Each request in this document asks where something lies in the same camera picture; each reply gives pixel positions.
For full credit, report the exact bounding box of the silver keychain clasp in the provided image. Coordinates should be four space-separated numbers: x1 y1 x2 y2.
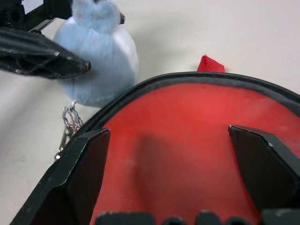
53 100 84 162

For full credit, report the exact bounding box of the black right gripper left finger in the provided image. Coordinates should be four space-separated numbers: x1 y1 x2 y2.
9 127 111 225

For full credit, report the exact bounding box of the light blue plush charm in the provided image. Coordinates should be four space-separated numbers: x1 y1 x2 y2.
53 0 139 108

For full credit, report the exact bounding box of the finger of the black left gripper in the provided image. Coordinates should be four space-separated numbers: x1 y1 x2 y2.
0 27 92 79

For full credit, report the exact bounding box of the red and black zip pouch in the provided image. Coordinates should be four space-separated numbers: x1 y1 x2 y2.
70 54 300 225

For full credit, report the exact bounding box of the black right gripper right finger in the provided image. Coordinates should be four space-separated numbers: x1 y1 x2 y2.
228 125 300 211

